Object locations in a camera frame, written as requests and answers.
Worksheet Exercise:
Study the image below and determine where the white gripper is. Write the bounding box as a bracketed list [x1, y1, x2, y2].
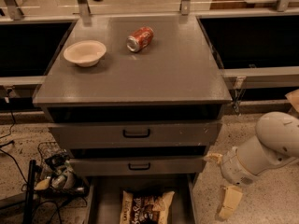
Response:
[204, 147, 258, 220]

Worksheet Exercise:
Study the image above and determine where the brown chip bag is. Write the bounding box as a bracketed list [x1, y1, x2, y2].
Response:
[120, 191, 175, 224]

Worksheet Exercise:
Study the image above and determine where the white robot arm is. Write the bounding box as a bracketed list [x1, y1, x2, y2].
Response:
[205, 112, 299, 220]

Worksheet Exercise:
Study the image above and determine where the grey middle drawer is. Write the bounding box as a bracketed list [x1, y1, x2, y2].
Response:
[70, 156, 206, 176]

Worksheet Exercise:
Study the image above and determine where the grey open bottom drawer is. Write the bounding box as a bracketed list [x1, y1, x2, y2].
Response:
[85, 175, 199, 224]

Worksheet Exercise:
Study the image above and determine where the grey drawer cabinet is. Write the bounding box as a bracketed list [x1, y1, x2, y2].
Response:
[32, 14, 233, 179]

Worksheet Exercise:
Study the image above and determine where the grey top drawer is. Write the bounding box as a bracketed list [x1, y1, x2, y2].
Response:
[50, 121, 221, 149]

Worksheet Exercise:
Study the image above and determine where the cardboard box right edge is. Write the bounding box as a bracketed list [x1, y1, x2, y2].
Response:
[286, 89, 299, 113]

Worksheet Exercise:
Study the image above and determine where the red soda can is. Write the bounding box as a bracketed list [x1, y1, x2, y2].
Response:
[126, 26, 154, 52]

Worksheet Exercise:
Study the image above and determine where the white paper bowl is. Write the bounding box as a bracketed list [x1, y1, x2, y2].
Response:
[64, 40, 107, 67]

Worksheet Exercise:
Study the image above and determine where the wire basket with items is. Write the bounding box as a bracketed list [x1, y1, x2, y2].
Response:
[35, 142, 87, 196]

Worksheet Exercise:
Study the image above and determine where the black stand post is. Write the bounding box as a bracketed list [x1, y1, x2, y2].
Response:
[22, 160, 36, 224]

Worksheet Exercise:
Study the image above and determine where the black floor cable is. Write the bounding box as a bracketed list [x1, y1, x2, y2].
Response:
[0, 109, 29, 185]

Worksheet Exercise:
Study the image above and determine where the metal post centre left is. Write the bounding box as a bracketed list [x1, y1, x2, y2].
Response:
[77, 0, 90, 17]

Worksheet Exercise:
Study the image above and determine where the metal post far left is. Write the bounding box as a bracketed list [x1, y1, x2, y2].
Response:
[4, 0, 23, 21]

